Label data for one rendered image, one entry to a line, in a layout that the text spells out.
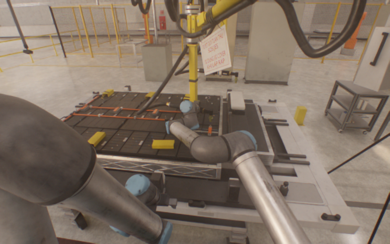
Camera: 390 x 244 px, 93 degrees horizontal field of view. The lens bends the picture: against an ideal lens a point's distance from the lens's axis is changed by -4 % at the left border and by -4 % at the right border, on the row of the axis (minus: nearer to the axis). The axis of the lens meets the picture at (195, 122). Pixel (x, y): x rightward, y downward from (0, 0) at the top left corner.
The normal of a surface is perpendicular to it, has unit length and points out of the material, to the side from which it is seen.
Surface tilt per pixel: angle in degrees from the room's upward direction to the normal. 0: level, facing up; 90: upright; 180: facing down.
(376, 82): 90
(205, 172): 90
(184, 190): 0
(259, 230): 0
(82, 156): 73
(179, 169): 90
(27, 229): 89
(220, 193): 0
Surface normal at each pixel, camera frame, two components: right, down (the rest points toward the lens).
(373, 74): -0.95, 0.15
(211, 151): -0.29, 0.05
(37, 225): 0.99, 0.11
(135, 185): -0.14, -0.66
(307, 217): 0.00, -0.86
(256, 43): -0.14, 0.50
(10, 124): 0.54, -0.49
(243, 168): -0.71, -0.17
